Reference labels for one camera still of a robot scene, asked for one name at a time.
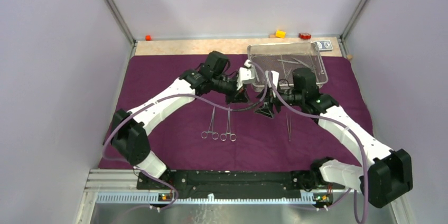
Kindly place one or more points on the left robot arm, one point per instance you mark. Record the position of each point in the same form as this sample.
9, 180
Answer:
130, 129

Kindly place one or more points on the blue playing card deck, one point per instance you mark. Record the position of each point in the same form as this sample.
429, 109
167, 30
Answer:
324, 45

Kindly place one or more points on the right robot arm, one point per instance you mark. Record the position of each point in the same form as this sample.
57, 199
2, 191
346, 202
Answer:
383, 174

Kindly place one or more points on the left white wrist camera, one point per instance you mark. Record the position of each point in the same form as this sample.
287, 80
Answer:
246, 75

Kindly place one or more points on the steel needle holder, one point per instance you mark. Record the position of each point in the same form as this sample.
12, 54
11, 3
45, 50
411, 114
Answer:
289, 126

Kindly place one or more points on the purple cloth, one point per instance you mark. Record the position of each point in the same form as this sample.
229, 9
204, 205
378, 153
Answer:
262, 143

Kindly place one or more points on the red small block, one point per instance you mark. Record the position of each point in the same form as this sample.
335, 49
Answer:
304, 36

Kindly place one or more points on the steel forceps clamp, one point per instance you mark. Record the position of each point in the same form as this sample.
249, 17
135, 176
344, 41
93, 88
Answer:
210, 132

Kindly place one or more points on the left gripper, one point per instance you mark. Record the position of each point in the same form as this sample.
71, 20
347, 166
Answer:
236, 96

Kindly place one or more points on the yellow small block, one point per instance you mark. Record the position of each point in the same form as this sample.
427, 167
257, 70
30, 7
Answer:
280, 34

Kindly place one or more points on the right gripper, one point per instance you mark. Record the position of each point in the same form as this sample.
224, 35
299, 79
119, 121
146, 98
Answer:
271, 99

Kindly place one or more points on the steel hemostat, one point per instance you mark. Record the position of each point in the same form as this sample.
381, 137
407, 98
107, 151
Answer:
228, 135

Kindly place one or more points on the metal mesh instrument tray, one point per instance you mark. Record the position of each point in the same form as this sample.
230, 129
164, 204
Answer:
266, 55

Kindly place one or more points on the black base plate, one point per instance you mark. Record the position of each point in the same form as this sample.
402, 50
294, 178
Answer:
198, 184

